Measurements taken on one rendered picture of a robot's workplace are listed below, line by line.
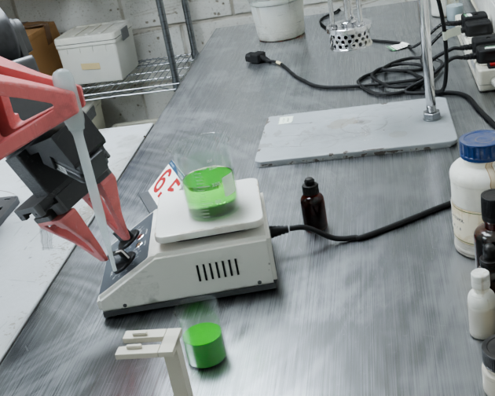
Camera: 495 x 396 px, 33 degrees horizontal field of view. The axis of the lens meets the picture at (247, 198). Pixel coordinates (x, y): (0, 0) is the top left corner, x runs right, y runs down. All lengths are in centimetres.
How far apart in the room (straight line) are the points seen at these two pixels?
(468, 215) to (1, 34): 51
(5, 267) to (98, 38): 211
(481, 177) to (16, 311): 55
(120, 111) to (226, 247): 274
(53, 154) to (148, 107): 276
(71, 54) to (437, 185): 230
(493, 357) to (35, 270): 61
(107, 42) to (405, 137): 205
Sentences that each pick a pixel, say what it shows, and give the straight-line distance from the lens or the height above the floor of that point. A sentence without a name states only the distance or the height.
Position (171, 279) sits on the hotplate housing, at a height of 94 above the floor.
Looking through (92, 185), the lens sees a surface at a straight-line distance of 59.
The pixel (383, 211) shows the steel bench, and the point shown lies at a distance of 105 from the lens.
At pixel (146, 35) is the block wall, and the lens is 346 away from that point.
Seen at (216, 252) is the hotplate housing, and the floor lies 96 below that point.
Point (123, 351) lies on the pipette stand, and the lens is 64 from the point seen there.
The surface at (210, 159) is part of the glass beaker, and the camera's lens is 87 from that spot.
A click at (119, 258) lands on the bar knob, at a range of 93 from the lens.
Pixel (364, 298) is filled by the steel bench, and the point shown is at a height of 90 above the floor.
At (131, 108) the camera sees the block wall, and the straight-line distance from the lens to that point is 357.
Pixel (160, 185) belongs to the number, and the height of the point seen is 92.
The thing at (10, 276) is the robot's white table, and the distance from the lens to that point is 110.
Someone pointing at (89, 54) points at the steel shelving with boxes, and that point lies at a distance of 321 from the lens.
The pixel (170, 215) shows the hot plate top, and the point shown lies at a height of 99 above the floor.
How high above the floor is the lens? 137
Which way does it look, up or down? 24 degrees down
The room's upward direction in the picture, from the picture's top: 11 degrees counter-clockwise
